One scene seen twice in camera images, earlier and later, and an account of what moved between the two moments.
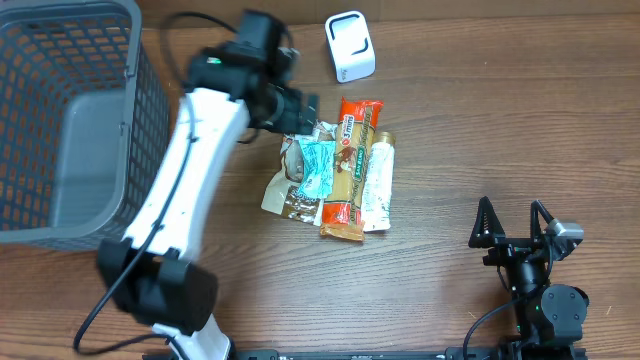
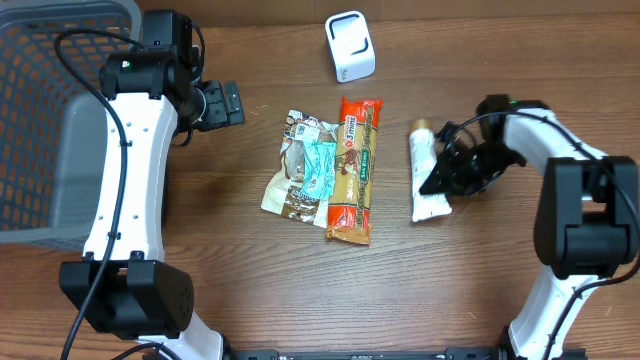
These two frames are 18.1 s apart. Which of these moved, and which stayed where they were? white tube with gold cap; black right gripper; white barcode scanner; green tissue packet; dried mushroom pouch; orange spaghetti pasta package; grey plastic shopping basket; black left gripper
Moved: white tube with gold cap; black left gripper; black right gripper
Stayed: green tissue packet; orange spaghetti pasta package; white barcode scanner; dried mushroom pouch; grey plastic shopping basket
